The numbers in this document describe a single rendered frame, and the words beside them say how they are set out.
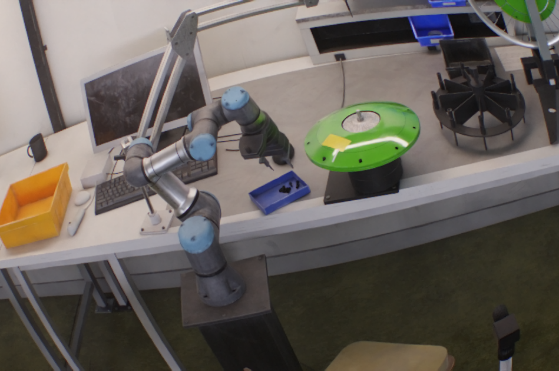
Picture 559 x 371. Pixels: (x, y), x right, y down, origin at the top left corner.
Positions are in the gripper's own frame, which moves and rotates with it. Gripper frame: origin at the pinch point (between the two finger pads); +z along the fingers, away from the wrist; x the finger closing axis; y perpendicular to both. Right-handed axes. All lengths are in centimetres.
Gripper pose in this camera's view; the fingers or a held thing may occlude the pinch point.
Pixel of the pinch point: (283, 169)
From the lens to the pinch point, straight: 253.4
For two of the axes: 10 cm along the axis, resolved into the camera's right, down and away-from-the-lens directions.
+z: 3.6, 4.4, 8.2
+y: 0.8, -8.9, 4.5
